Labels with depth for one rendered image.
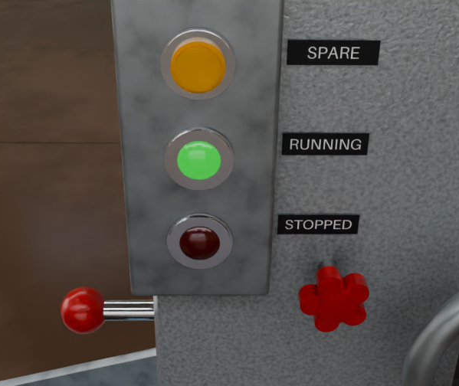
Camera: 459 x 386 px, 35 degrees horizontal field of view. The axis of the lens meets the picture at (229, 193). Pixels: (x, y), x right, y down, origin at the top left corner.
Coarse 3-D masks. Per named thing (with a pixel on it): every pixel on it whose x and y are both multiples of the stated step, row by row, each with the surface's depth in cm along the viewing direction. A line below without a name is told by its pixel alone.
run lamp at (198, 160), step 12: (192, 144) 37; (204, 144) 37; (180, 156) 37; (192, 156) 37; (204, 156) 37; (216, 156) 37; (180, 168) 38; (192, 168) 37; (204, 168) 37; (216, 168) 38
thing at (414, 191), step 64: (320, 0) 36; (384, 0) 36; (448, 0) 36; (384, 64) 37; (448, 64) 37; (320, 128) 39; (384, 128) 39; (448, 128) 39; (320, 192) 41; (384, 192) 41; (448, 192) 41; (320, 256) 43; (384, 256) 43; (448, 256) 43; (192, 320) 46; (256, 320) 46; (384, 320) 46; (192, 384) 48; (256, 384) 48; (320, 384) 49; (384, 384) 49; (448, 384) 49
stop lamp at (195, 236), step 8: (184, 232) 40; (192, 232) 40; (200, 232) 40; (208, 232) 40; (184, 240) 40; (192, 240) 40; (200, 240) 40; (208, 240) 40; (216, 240) 40; (184, 248) 40; (192, 248) 40; (200, 248) 40; (208, 248) 40; (216, 248) 40; (192, 256) 40; (200, 256) 40; (208, 256) 40
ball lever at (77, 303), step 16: (80, 288) 50; (64, 304) 49; (80, 304) 49; (96, 304) 49; (112, 304) 50; (128, 304) 50; (144, 304) 50; (64, 320) 49; (80, 320) 49; (96, 320) 49; (112, 320) 50; (128, 320) 50; (144, 320) 50
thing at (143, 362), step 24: (120, 360) 69; (144, 360) 68; (0, 384) 70; (24, 384) 70; (48, 384) 70; (72, 384) 70; (96, 384) 70; (120, 384) 70; (144, 384) 70; (456, 384) 56
